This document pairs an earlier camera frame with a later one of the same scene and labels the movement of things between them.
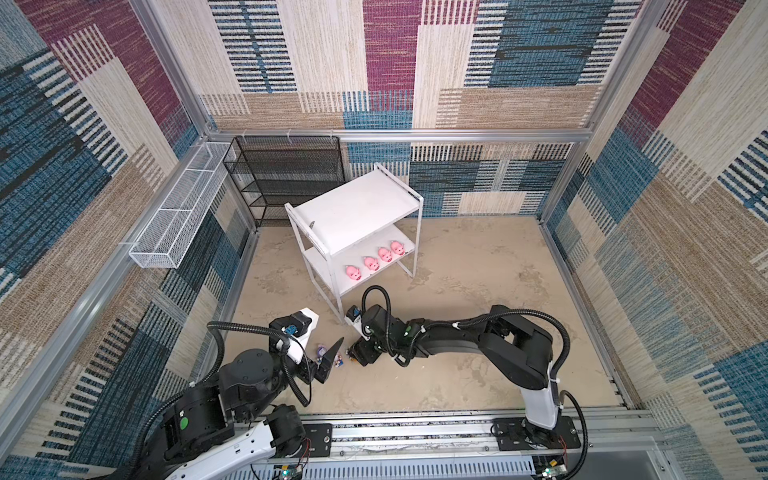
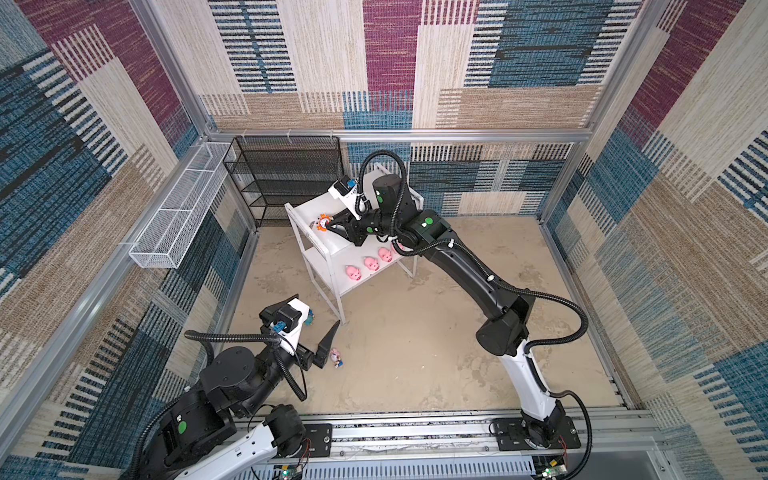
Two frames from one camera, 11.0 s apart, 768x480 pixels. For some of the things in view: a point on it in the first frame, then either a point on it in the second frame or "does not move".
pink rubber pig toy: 353,272 does not move
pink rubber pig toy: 384,254 does not move
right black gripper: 362,352 → 350,226
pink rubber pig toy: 371,263 does not move
